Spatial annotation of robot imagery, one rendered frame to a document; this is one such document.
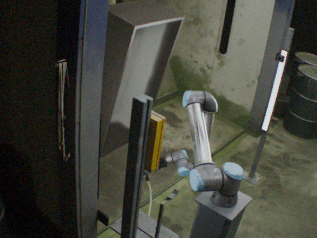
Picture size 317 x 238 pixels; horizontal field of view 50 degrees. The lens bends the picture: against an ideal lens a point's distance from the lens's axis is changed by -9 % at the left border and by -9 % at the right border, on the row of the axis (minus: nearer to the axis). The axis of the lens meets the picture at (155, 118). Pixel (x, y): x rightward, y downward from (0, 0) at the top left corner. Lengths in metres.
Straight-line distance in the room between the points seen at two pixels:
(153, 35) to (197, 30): 1.73
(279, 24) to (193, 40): 1.23
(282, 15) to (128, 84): 1.91
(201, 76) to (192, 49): 0.37
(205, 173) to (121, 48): 1.00
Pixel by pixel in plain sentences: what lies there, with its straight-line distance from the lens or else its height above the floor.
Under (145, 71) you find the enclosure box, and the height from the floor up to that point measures 1.06.
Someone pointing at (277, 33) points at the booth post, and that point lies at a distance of 4.26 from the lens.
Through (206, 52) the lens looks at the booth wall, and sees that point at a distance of 4.75.
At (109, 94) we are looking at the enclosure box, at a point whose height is 1.07.
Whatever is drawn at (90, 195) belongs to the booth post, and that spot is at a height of 0.73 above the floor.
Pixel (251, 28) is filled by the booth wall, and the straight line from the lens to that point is 4.39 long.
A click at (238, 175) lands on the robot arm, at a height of 0.90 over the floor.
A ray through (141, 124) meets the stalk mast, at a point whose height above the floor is 1.54.
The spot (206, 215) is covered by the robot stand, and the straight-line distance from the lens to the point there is 2.56.
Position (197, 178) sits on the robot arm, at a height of 0.88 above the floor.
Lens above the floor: 2.27
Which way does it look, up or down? 29 degrees down
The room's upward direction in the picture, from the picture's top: 8 degrees clockwise
